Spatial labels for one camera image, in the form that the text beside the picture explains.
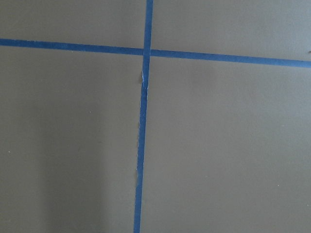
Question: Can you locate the brown paper table cover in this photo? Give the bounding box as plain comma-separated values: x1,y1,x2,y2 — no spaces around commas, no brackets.
0,0,311,233

